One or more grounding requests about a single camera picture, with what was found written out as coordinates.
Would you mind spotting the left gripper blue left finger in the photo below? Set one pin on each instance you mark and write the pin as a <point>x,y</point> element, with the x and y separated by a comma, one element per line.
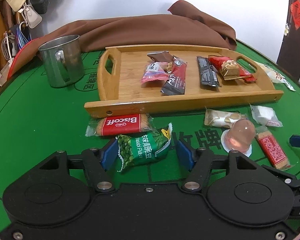
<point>96,163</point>

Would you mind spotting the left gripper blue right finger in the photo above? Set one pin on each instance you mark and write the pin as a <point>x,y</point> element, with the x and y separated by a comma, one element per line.
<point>198,162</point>

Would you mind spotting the red brown chocolate bar packet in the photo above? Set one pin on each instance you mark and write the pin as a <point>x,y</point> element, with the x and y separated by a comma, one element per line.
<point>272,149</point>

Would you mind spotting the green pea snack packet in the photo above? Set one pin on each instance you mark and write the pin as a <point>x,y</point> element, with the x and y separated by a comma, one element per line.
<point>149,147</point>

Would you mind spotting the red Biscoff biscuit packet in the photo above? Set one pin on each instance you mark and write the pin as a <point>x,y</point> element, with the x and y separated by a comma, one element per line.
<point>122,124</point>

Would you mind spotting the white translucent candy packet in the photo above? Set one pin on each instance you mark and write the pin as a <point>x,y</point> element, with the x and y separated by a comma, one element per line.
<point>265,116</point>

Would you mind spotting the red black coffee sachet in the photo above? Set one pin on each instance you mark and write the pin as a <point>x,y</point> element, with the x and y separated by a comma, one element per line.
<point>175,85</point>

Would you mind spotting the red nut snack packet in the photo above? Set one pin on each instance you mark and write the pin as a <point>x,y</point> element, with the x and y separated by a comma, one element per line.
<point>229,69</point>

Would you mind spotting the pink cake packet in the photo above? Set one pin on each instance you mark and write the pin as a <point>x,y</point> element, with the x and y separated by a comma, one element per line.
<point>155,72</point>

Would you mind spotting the pink jelly cup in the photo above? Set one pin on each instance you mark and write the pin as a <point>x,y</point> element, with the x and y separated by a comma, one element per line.
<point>239,137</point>

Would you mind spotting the beige cracker packet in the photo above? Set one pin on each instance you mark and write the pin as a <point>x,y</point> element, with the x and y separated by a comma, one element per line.
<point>215,118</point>

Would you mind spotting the white red pastry packet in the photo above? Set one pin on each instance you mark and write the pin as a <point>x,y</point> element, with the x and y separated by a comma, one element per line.
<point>275,76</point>

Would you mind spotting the wooden serving tray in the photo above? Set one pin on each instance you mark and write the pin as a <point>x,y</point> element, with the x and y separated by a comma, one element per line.
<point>121,91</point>

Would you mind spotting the black sachet on tray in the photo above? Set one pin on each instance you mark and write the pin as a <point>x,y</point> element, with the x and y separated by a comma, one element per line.
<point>208,76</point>

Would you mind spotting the dark brown door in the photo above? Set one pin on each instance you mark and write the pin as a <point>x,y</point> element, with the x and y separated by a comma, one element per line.
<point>289,55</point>

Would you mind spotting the stainless steel mug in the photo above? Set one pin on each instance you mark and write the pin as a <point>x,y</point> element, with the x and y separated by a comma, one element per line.
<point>62,61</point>

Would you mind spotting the brown chocolate bar on tray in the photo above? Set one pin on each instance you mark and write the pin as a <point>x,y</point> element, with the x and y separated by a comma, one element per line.
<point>162,56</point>

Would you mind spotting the red door decoration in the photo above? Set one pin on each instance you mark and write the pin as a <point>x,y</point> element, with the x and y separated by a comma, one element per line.
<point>295,12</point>

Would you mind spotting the brown cloth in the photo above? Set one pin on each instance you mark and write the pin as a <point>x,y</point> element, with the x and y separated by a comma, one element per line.
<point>184,24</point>

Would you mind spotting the white small handbag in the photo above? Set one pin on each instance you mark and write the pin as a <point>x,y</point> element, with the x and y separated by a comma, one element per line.
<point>30,16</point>

